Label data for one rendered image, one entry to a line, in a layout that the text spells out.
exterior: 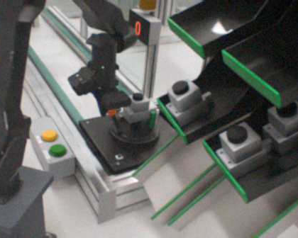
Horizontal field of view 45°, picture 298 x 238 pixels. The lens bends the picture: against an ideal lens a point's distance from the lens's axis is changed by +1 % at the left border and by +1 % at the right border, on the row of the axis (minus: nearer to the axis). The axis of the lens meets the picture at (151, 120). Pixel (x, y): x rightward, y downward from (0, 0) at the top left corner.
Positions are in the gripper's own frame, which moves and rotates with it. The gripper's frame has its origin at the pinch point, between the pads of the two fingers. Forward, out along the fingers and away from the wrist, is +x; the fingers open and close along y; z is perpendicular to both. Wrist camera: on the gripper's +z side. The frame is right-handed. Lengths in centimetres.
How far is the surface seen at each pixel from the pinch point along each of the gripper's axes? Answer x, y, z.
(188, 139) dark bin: -11.1, 32.8, -1.3
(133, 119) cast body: 5.2, 2.1, -7.7
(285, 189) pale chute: -4.9, 45.0, -14.5
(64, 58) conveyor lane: 17, -66, -12
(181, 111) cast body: -14.1, 28.6, -2.3
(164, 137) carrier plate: 12.0, 4.9, -16.9
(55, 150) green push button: 11.5, -0.8, 12.4
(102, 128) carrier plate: 11.8, -5.7, -2.5
